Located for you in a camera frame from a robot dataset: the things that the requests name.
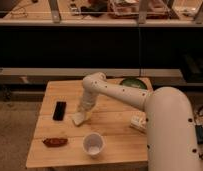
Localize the small white box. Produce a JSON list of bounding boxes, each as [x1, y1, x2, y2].
[[130, 116, 146, 133]]

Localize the white paper cup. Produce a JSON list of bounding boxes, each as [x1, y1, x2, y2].
[[82, 132, 105, 157]]

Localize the white sponge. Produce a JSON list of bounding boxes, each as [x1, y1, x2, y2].
[[72, 112, 92, 126]]

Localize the black phone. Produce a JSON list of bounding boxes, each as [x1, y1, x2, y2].
[[53, 102, 67, 121]]

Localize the blue power adapter box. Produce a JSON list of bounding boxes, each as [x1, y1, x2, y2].
[[196, 125, 203, 144]]

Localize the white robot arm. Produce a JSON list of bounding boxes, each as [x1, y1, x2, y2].
[[80, 72, 201, 171]]

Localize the clutter tray on shelf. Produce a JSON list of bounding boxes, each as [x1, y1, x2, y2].
[[108, 0, 169, 18]]

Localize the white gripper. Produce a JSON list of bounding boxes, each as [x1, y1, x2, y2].
[[77, 91, 98, 113]]

